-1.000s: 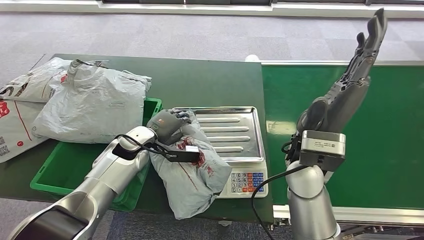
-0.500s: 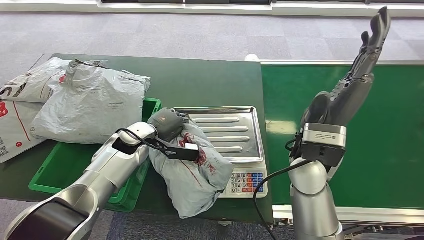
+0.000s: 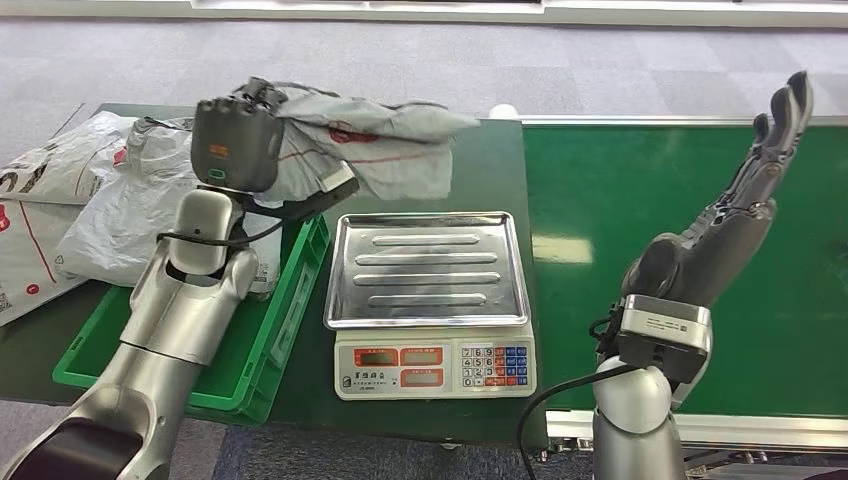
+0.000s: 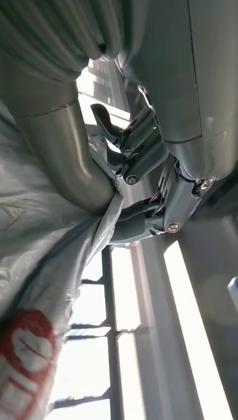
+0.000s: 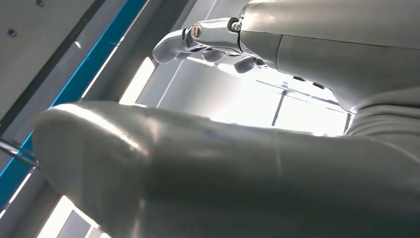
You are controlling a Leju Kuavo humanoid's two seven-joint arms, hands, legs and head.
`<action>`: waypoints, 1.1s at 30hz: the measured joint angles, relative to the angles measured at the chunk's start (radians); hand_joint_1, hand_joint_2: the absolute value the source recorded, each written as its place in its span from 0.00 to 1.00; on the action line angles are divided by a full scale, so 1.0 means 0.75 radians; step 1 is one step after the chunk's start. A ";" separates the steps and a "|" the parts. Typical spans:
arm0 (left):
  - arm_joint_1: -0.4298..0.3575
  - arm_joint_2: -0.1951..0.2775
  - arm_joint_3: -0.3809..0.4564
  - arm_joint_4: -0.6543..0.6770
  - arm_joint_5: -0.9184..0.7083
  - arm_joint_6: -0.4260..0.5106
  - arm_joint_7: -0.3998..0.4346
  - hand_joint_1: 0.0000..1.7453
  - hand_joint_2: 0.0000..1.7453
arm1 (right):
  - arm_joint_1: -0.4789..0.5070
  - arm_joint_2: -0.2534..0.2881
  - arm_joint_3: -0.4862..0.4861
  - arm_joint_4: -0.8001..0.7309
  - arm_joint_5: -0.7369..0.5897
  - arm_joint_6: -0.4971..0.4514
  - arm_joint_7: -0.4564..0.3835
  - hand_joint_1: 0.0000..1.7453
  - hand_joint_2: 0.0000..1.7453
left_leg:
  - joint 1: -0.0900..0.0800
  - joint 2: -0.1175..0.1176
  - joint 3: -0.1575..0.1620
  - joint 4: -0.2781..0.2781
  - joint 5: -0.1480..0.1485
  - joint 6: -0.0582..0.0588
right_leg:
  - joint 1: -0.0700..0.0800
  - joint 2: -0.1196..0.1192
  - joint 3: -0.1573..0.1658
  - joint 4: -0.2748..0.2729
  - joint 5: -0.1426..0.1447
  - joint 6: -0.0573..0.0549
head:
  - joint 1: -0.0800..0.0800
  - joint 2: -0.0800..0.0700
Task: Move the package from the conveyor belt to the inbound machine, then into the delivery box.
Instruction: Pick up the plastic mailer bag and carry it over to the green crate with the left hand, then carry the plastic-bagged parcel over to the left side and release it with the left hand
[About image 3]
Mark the large grey plastic mailer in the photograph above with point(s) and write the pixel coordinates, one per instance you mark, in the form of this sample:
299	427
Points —
126	212

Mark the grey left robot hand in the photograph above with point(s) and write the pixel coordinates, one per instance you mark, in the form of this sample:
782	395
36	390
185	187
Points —
235	149

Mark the white electronic scale body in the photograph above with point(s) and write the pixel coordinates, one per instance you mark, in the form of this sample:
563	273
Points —
397	368

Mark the black left camera bracket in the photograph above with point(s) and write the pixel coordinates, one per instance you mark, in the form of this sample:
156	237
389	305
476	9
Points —
298	205

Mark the grey mailer with red line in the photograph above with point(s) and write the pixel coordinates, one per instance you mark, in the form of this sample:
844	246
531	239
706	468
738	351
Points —
391	142

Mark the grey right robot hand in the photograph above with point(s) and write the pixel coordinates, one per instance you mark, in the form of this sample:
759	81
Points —
722	245

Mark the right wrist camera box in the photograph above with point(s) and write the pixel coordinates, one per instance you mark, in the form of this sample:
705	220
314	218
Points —
662	338

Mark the green plastic crate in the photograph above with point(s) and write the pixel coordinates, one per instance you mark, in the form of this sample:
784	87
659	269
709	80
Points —
265	344

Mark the green conveyor belt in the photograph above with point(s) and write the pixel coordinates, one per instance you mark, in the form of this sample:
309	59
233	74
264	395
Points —
596	199

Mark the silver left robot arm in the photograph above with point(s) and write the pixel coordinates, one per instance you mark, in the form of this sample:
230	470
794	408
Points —
166	331

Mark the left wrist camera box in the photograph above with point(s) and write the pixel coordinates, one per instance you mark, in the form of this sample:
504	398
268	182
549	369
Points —
339	180

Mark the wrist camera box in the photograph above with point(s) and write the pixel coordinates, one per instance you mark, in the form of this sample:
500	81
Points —
339	180
662	338

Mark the white mailer with red print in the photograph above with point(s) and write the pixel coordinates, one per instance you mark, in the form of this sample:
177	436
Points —
26	252

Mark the black camera bracket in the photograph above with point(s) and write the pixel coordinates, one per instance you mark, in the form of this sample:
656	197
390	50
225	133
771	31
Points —
606	331
298	205

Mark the white wall ledge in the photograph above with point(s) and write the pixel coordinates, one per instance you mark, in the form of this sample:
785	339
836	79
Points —
662	13

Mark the white mailer with black print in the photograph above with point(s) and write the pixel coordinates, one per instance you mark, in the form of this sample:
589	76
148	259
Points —
66	162

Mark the dark green table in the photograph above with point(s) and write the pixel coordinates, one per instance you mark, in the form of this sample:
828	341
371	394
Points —
484	185

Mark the aluminium conveyor frame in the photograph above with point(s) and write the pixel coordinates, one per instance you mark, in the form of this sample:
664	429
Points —
762	430

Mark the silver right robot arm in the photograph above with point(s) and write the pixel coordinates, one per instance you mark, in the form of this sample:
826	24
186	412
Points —
636	424

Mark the black right camera bracket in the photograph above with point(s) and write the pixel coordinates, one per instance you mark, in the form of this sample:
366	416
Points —
606	331

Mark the stainless steel scale tray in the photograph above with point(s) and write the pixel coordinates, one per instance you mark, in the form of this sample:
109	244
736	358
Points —
427	272

